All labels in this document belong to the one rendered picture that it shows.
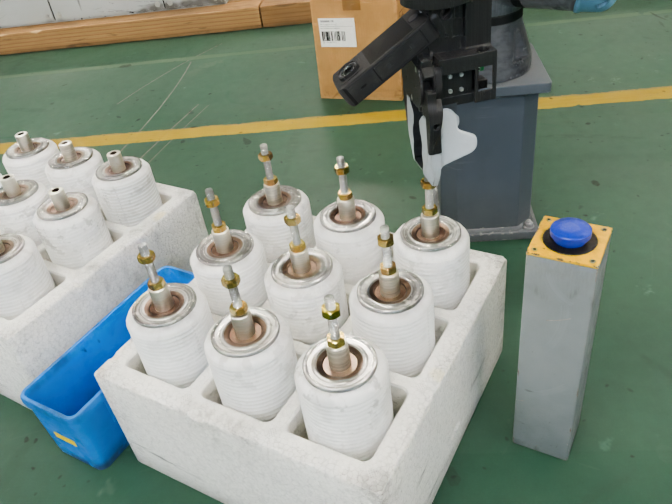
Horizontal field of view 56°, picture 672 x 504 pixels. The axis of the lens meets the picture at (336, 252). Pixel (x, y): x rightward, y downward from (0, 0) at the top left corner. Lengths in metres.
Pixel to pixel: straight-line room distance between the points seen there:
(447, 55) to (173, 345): 0.43
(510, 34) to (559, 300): 0.51
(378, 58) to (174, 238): 0.57
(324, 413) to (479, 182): 0.63
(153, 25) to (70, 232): 1.71
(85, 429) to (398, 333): 0.44
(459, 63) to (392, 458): 0.40
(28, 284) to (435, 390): 0.58
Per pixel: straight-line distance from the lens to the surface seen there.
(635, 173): 1.44
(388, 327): 0.69
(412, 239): 0.79
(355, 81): 0.65
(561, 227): 0.68
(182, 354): 0.76
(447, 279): 0.79
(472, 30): 0.68
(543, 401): 0.81
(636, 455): 0.91
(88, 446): 0.93
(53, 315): 0.98
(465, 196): 1.16
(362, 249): 0.82
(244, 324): 0.68
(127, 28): 2.68
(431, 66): 0.67
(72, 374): 1.00
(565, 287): 0.68
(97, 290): 1.02
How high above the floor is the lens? 0.72
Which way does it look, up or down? 37 degrees down
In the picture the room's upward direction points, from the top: 9 degrees counter-clockwise
